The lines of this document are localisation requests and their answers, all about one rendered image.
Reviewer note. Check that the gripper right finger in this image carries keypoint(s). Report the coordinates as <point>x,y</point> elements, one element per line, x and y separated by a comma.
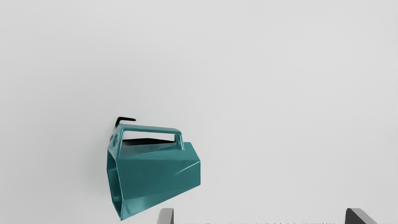
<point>357,217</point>

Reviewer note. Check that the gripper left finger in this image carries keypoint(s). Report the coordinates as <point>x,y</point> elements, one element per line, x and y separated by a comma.
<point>165,216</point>

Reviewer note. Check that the teal faceted mug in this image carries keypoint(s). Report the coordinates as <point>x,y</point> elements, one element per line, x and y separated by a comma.
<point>155,174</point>

